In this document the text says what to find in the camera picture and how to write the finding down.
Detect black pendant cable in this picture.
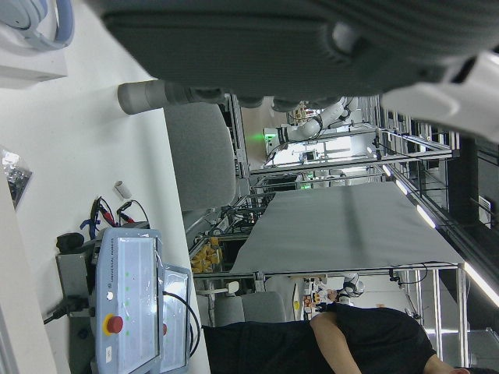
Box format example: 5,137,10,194
162,290,202,356

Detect robot teach pendant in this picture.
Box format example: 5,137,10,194
90,228,163,374
157,263,193,373

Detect red black clip leads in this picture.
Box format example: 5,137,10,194
80,196,151,235

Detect grey metal electronics box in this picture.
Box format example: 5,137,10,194
55,249,99,374

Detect black power cable plug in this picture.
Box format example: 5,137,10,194
42,295,91,325

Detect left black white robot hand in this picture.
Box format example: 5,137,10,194
101,0,499,137

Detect aluminium frame structure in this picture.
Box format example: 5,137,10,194
247,93,472,374

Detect plastic bag of screws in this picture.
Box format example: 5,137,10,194
0,146,34,210

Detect grey office chair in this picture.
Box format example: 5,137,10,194
212,291,288,327
163,101,237,212

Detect yellow objects pile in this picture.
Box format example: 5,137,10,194
190,235,223,273

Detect person in black shirt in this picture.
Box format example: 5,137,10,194
200,302,499,374

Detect light blue headphones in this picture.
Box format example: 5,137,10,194
0,0,76,50

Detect white cardboard box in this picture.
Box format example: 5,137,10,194
0,15,68,83

